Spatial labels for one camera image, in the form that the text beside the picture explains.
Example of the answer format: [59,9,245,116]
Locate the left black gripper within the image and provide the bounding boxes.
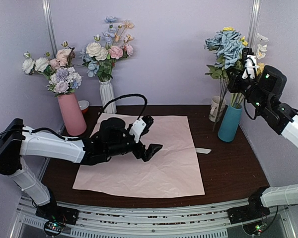
[105,127,162,162]

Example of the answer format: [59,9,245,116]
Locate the cream yellow rose stem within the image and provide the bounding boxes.
[227,61,265,107]

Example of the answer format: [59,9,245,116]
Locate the pink wrapping paper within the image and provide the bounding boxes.
[73,116,205,198]

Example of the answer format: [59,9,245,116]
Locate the white carnation stem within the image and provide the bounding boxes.
[256,33,269,60]

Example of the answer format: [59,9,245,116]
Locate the cream printed ribbon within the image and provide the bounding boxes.
[195,148,212,154]

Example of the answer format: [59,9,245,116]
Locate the small yellow flower stem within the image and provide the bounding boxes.
[223,26,249,47]

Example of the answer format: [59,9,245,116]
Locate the blue hydrangea stem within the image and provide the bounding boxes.
[204,29,250,132]

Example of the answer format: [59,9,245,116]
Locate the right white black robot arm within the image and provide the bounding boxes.
[227,65,298,224]

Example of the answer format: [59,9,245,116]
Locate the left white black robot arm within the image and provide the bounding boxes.
[0,116,163,226]

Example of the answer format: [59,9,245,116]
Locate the teal vase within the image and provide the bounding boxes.
[218,104,242,142]

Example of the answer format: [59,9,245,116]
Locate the white ribbed vase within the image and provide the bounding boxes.
[99,80,117,114]

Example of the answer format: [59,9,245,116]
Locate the pink vase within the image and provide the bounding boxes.
[57,93,87,136]

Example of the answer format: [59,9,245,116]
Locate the pastel flowers in white vase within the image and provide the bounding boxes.
[80,16,135,82]

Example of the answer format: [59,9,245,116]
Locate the pastel flowers in pink vase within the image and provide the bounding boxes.
[22,41,82,97]

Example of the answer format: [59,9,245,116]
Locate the cream floral mug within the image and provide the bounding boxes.
[209,96,226,122]

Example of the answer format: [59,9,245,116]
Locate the red white bowl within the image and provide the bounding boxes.
[78,100,90,114]

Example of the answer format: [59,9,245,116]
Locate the left round status board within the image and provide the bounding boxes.
[43,221,66,237]

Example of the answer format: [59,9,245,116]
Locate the round status board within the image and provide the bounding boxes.
[43,221,66,237]
[242,220,270,237]

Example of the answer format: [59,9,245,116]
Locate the right round status board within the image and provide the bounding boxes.
[242,220,270,237]

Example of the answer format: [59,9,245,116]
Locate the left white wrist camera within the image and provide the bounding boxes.
[129,115,154,143]

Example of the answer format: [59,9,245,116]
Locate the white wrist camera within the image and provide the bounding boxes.
[242,48,259,79]
[129,115,154,143]

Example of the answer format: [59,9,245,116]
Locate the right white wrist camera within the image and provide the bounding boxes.
[242,48,259,79]

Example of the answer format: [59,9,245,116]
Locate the left black cable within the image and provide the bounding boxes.
[99,93,149,122]

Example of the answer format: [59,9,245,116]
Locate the right aluminium post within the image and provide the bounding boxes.
[234,0,261,50]

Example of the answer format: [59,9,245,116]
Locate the aluminium post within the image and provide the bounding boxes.
[42,0,57,57]
[234,0,261,50]

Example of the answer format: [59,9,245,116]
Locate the aluminium rail base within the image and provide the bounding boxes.
[9,194,298,238]

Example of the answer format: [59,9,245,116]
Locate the left aluminium post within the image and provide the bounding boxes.
[42,0,57,57]

